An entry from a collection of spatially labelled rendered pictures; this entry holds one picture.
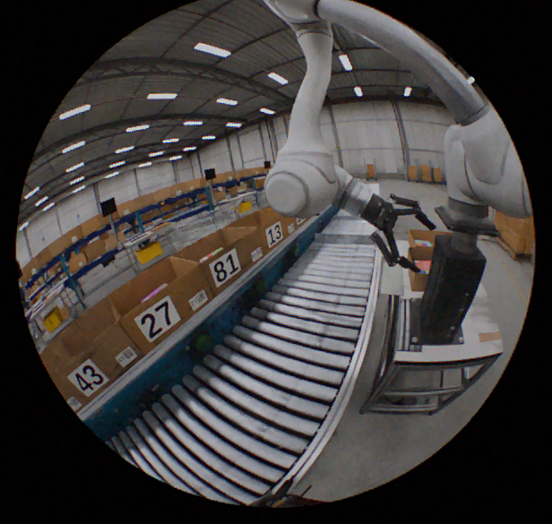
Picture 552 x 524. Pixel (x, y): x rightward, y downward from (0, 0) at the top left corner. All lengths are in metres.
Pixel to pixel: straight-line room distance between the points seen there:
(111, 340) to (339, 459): 1.26
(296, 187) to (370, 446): 1.35
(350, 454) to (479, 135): 1.40
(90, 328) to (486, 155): 1.29
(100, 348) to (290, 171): 0.70
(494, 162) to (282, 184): 0.38
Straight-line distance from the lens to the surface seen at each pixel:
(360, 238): 1.39
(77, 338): 1.00
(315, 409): 0.58
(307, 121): 0.35
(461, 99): 0.40
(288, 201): 0.28
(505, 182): 0.38
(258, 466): 0.58
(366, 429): 1.35
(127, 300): 0.94
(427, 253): 1.18
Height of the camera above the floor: 1.31
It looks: 23 degrees down
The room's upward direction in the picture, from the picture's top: 11 degrees counter-clockwise
